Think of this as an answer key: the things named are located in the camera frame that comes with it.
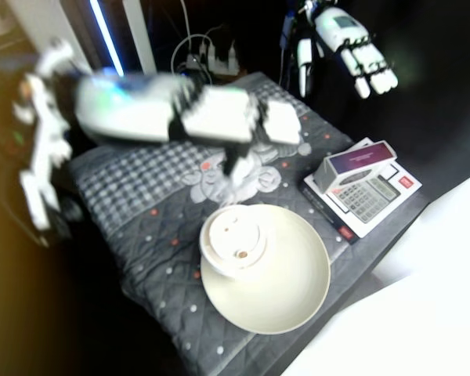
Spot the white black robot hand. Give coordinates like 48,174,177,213
295,6,400,100
73,73,303,190

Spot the purple card box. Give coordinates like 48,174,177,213
312,140,399,196

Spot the white paper cup with lid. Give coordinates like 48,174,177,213
198,204,269,281

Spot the flat calculator box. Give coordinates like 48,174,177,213
302,136,425,245

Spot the cream round plate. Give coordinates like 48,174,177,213
199,203,332,336

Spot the blue light strip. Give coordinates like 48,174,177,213
88,0,125,78

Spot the white power strip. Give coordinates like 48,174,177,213
184,40,240,77

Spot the grey quilt with bear print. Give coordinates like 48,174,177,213
67,71,428,376

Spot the white looped cable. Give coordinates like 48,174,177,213
170,33,213,76

